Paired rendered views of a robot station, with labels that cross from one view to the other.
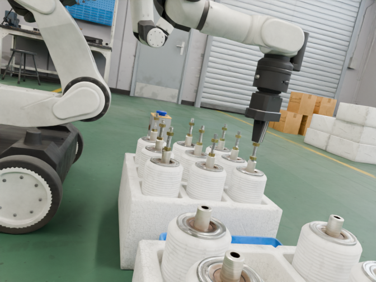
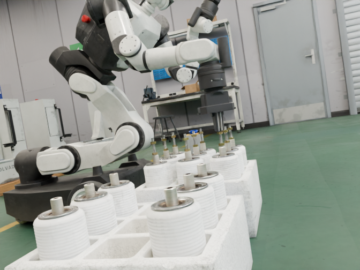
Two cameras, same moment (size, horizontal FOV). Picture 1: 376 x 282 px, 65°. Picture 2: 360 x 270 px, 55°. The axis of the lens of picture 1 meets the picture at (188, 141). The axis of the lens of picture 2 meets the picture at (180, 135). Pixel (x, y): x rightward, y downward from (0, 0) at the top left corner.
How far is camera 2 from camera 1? 0.72 m
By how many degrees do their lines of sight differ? 34
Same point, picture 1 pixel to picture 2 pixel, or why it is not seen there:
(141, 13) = not seen: hidden behind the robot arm
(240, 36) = (172, 62)
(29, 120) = (102, 161)
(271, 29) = (185, 50)
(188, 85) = (334, 93)
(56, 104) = (110, 146)
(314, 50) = not seen: outside the picture
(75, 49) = (115, 107)
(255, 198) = (226, 175)
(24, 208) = not seen: hidden behind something
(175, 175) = (159, 170)
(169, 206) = (155, 192)
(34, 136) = (96, 169)
